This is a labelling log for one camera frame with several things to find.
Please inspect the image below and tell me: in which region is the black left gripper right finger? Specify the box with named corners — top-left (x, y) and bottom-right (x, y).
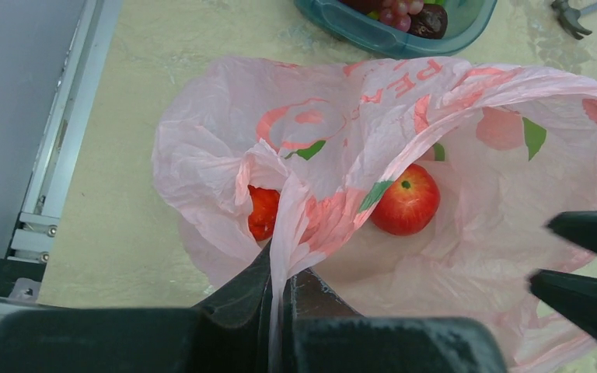
top-left (281, 268), bottom-right (361, 372)

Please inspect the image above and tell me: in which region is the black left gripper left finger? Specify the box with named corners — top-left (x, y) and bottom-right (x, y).
top-left (191, 244), bottom-right (272, 372)

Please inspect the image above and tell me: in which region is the pink plastic bag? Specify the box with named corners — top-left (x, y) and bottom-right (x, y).
top-left (152, 58), bottom-right (597, 372)

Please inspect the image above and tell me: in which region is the red fake strawberry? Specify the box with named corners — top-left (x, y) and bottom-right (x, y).
top-left (248, 185), bottom-right (280, 242)

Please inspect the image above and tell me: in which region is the red fake apple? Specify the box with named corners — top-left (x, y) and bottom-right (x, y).
top-left (370, 164), bottom-right (441, 236)

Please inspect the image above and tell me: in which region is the dark fake plum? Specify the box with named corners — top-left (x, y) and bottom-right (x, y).
top-left (407, 3), bottom-right (449, 40)

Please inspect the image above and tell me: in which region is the red fake grape bunch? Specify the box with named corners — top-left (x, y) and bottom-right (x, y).
top-left (378, 0), bottom-right (424, 33)

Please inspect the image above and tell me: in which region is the teal plastic basin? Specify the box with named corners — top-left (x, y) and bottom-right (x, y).
top-left (294, 0), bottom-right (497, 59)

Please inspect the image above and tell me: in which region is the aluminium frame rail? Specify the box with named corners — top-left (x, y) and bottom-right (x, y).
top-left (0, 0), bottom-right (122, 320)

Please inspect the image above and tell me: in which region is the small black handled hammer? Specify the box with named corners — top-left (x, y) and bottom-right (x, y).
top-left (550, 0), bottom-right (597, 40)

